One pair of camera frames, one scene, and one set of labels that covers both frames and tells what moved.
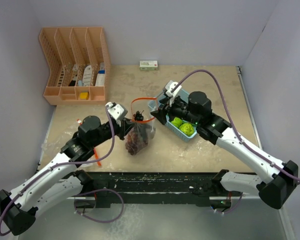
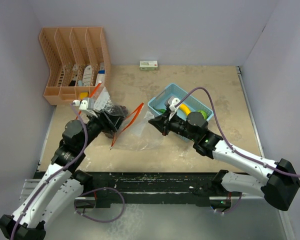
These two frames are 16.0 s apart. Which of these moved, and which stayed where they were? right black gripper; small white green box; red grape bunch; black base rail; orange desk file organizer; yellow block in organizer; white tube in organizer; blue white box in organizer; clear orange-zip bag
Moved: right black gripper; red grape bunch; clear orange-zip bag
Stayed: orange desk file organizer; yellow block in organizer; blue white box in organizer; black base rail; white tube in organizer; small white green box
